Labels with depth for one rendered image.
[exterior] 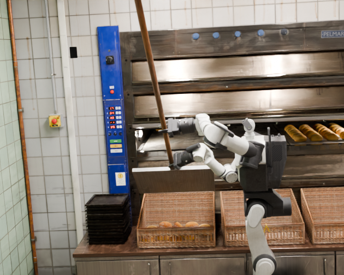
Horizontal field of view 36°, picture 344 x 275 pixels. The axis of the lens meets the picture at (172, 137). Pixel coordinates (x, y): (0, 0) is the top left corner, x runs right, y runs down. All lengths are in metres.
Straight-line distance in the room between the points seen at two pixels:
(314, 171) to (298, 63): 0.83
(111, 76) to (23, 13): 0.82
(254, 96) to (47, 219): 1.90
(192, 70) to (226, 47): 0.31
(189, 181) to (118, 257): 0.73
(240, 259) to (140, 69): 1.58
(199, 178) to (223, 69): 0.88
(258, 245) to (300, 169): 1.04
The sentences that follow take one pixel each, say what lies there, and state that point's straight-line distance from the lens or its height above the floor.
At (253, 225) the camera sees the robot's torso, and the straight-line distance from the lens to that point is 3.26.
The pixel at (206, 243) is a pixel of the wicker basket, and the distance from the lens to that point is 3.79.
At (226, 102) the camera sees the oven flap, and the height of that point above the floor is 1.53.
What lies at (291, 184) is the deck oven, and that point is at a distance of 4.23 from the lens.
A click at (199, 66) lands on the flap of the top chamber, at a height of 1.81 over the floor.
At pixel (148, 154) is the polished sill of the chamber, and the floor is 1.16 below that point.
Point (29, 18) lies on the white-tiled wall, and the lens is 4.25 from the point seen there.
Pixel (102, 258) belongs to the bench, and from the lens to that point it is 3.86.
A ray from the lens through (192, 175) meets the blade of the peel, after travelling 3.65.
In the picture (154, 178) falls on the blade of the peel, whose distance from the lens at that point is 3.68.
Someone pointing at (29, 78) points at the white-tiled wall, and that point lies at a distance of 4.26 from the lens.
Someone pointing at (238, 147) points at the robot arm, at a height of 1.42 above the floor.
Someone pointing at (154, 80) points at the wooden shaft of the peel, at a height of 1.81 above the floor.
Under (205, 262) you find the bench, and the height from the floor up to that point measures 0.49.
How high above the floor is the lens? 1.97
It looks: 10 degrees down
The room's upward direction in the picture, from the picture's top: 3 degrees counter-clockwise
